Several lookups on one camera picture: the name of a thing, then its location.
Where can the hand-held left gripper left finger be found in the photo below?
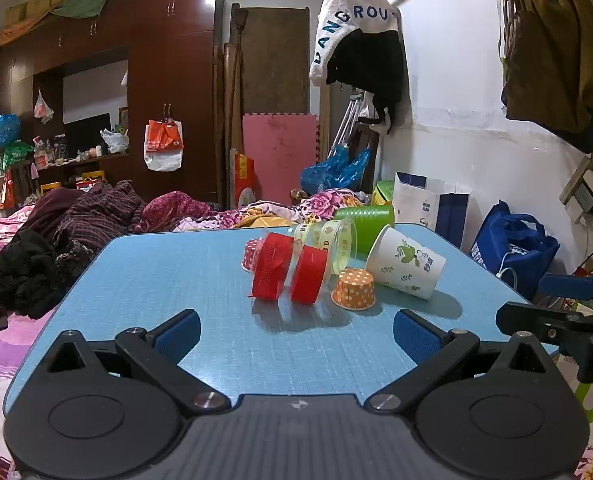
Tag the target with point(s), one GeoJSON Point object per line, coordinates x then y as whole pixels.
{"type": "Point", "coordinates": [176, 336]}

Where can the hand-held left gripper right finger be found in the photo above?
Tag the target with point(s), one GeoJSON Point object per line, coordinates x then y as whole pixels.
{"type": "Point", "coordinates": [417, 336]}

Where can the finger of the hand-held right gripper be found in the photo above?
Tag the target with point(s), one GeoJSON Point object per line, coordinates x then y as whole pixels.
{"type": "Point", "coordinates": [568, 286]}
{"type": "Point", "coordinates": [531, 321]}

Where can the white paper cup green print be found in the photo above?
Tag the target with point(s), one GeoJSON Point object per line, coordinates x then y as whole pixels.
{"type": "Point", "coordinates": [407, 264]}

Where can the orange polka-dot paper cup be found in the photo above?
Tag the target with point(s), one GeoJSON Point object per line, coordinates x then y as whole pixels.
{"type": "Point", "coordinates": [355, 289]}

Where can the pink polka-dot paper cup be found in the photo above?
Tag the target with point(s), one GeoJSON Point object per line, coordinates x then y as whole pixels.
{"type": "Point", "coordinates": [251, 255]}

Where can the red mesh plastic cup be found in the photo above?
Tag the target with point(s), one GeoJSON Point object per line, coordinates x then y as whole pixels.
{"type": "Point", "coordinates": [272, 269]}

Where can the green plastic cup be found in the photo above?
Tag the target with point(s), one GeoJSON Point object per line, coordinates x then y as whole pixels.
{"type": "Point", "coordinates": [369, 217]}

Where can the clear printed plastic cup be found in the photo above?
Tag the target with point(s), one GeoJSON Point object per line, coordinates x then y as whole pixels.
{"type": "Point", "coordinates": [329, 240]}

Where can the blue tote bag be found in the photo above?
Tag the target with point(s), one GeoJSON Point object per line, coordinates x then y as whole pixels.
{"type": "Point", "coordinates": [511, 245]}

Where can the magenta floral blanket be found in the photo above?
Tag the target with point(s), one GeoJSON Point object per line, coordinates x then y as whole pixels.
{"type": "Point", "coordinates": [201, 212]}

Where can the white and blue paper bag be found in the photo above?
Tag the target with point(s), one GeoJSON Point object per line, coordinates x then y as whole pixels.
{"type": "Point", "coordinates": [416, 205]}

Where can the green plastic box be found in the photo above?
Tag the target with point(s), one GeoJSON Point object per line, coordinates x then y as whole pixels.
{"type": "Point", "coordinates": [384, 192]}

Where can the dark plaid clothing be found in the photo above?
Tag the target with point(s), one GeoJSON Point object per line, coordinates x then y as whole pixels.
{"type": "Point", "coordinates": [91, 215]}

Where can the black clothing pile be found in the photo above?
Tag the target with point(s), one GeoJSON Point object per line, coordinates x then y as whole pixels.
{"type": "Point", "coordinates": [21, 275]}

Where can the red and yellow package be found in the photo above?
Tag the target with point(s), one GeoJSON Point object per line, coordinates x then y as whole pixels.
{"type": "Point", "coordinates": [244, 177]}

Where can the blue plastic bag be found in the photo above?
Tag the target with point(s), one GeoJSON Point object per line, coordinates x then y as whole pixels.
{"type": "Point", "coordinates": [334, 170]}

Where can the orange and white plastic bag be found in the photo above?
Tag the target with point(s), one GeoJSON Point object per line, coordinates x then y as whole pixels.
{"type": "Point", "coordinates": [164, 142]}

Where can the white crumpled plastic bag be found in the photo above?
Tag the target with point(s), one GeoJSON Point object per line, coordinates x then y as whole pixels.
{"type": "Point", "coordinates": [115, 141]}

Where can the pink foam mat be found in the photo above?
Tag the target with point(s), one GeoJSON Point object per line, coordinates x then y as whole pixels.
{"type": "Point", "coordinates": [279, 157]}

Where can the black monitor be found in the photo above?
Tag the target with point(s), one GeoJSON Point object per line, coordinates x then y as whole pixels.
{"type": "Point", "coordinates": [87, 132]}

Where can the metal crutches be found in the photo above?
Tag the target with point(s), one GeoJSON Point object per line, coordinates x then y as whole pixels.
{"type": "Point", "coordinates": [347, 117]}

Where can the olive hanging jacket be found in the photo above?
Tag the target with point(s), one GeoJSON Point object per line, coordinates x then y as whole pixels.
{"type": "Point", "coordinates": [556, 55]}

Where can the brown wooden wardrobe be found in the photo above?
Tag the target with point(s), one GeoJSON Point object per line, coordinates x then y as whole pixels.
{"type": "Point", "coordinates": [176, 75]}

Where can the small hanging plastic bag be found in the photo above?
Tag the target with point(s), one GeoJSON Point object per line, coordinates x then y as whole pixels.
{"type": "Point", "coordinates": [43, 108]}

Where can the black hanging garment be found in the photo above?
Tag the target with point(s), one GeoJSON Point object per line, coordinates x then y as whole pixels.
{"type": "Point", "coordinates": [371, 67]}

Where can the brown wooden board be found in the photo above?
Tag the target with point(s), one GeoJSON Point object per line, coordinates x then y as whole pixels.
{"type": "Point", "coordinates": [276, 60]}

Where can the white hanging sweatshirt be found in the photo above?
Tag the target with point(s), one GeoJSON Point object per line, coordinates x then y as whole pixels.
{"type": "Point", "coordinates": [349, 12]}

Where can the wall power socket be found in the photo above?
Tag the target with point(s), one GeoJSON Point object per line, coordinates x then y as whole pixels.
{"type": "Point", "coordinates": [588, 195]}

